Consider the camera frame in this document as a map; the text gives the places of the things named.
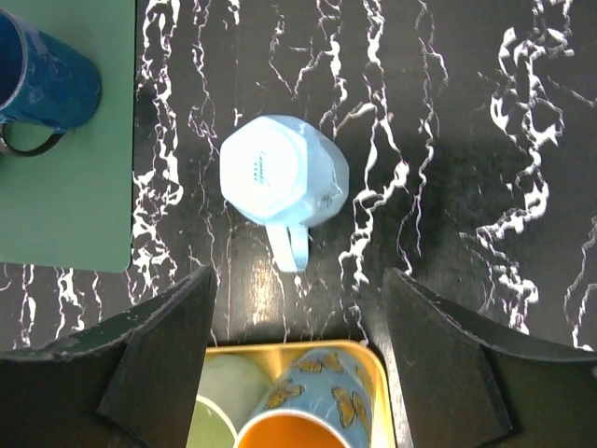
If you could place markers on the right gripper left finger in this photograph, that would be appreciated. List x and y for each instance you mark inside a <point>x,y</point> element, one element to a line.
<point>150,399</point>

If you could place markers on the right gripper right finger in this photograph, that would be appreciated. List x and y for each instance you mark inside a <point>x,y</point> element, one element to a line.
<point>450,393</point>

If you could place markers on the light green mug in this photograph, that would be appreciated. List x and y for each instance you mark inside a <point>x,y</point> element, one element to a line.
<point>231,387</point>

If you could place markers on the blue butterfly mug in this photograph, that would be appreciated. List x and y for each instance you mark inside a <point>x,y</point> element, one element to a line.
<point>324,398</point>

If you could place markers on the light blue mug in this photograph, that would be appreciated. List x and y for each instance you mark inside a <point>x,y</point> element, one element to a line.
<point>286,176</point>

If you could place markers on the dark blue mug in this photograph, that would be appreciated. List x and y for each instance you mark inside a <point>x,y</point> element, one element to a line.
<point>44,82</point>

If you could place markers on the orange plastic tray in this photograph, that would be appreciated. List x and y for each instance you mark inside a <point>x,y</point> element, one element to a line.
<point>272,358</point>

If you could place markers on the dark green mat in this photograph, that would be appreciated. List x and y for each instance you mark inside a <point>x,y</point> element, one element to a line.
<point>71,207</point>

